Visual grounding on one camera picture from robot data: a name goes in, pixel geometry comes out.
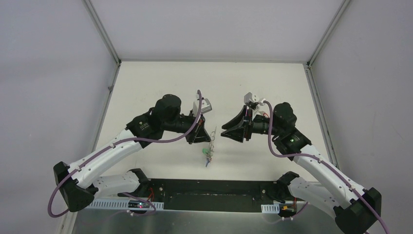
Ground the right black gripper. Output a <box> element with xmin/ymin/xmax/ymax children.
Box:
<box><xmin>221</xmin><ymin>105</ymin><xmax>282</xmax><ymax>142</ymax></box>

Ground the large silver carabiner keyring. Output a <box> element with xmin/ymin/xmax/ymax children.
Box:
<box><xmin>206</xmin><ymin>126</ymin><xmax>217</xmax><ymax>162</ymax></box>

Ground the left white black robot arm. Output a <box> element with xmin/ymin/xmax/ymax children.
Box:
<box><xmin>48</xmin><ymin>91</ymin><xmax>212</xmax><ymax>217</ymax></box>

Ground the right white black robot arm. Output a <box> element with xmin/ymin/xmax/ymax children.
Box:
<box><xmin>221</xmin><ymin>102</ymin><xmax>384</xmax><ymax>234</ymax></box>

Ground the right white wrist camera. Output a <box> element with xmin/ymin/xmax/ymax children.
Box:
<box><xmin>244</xmin><ymin>92</ymin><xmax>266</xmax><ymax>111</ymax></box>

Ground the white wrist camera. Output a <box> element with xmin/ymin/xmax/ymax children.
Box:
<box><xmin>192</xmin><ymin>94</ymin><xmax>213</xmax><ymax>115</ymax></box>
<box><xmin>244</xmin><ymin>92</ymin><xmax>266</xmax><ymax>111</ymax></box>

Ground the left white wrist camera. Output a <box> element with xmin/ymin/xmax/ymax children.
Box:
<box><xmin>192</xmin><ymin>94</ymin><xmax>213</xmax><ymax>115</ymax></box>

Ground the right white slotted cable duct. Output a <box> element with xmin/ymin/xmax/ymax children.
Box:
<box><xmin>261</xmin><ymin>204</ymin><xmax>280</xmax><ymax>214</ymax></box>

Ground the white slotted cable duct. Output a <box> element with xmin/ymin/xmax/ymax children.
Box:
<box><xmin>86</xmin><ymin>198</ymin><xmax>164</xmax><ymax>211</ymax></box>
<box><xmin>261</xmin><ymin>204</ymin><xmax>280</xmax><ymax>214</ymax></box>

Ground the left white slotted cable duct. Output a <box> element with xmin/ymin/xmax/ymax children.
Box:
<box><xmin>86</xmin><ymin>198</ymin><xmax>164</xmax><ymax>211</ymax></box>

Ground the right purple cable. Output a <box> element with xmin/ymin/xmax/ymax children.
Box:
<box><xmin>263</xmin><ymin>100</ymin><xmax>391</xmax><ymax>234</ymax></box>

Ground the left aluminium frame post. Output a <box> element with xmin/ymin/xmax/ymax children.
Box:
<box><xmin>82</xmin><ymin>0</ymin><xmax>121</xmax><ymax>66</ymax></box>

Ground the aluminium frame post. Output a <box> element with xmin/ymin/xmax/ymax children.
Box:
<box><xmin>82</xmin><ymin>0</ymin><xmax>121</xmax><ymax>66</ymax></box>
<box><xmin>307</xmin><ymin>0</ymin><xmax>353</xmax><ymax>67</ymax></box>

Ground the right aluminium frame post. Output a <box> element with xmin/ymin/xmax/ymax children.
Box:
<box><xmin>307</xmin><ymin>0</ymin><xmax>353</xmax><ymax>67</ymax></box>

